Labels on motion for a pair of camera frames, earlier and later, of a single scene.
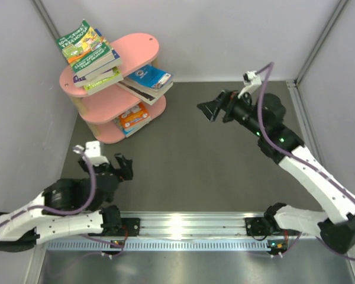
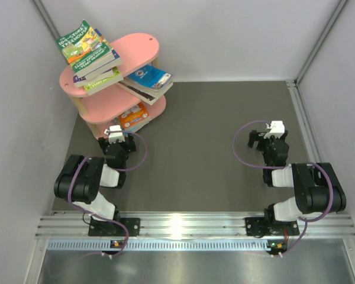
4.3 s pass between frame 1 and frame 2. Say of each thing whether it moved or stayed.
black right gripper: moved
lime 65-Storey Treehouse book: stayed
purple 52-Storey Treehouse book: stayed
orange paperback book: stayed
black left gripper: moved
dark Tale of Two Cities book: stayed
